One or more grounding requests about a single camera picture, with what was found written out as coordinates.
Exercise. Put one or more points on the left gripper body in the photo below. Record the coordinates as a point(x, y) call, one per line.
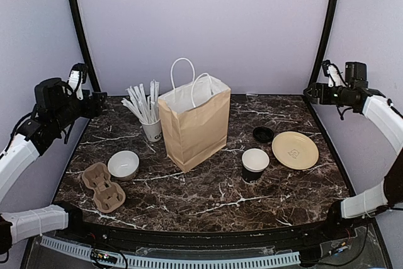
point(64, 114)

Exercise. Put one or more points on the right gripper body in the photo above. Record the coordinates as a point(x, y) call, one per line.
point(340, 99)

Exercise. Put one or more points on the black plastic cup lid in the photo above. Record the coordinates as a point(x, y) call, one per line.
point(263, 134)

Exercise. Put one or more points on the black paper coffee cup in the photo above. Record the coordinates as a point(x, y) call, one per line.
point(254, 162)

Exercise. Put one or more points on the cardboard cup carrier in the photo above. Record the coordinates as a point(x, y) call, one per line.
point(108, 195)

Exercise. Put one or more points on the brown paper bag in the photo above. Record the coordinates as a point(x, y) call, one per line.
point(194, 118)

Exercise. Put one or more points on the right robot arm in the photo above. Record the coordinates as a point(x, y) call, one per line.
point(387, 195)

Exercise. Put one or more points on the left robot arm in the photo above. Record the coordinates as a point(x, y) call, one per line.
point(29, 140)

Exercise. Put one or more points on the cream yellow plate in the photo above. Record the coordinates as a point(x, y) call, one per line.
point(295, 150)

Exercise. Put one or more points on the wrapped paper straw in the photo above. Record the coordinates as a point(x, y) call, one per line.
point(154, 89)
point(134, 110)
point(137, 99)

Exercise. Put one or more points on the white ceramic bowl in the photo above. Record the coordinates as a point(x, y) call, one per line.
point(124, 165)

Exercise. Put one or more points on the white paper straw cup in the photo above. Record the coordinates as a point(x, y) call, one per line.
point(152, 131)

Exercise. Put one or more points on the right black frame post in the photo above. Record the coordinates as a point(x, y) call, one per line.
point(326, 31)

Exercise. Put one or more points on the black frame post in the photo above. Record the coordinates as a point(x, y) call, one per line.
point(83, 44)
point(326, 31)

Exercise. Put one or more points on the black table front rail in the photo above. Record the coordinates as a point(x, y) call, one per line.
point(305, 237)

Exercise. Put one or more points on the left black frame post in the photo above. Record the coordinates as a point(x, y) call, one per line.
point(83, 44)

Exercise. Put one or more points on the white slotted cable duct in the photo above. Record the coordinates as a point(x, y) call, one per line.
point(107, 259)

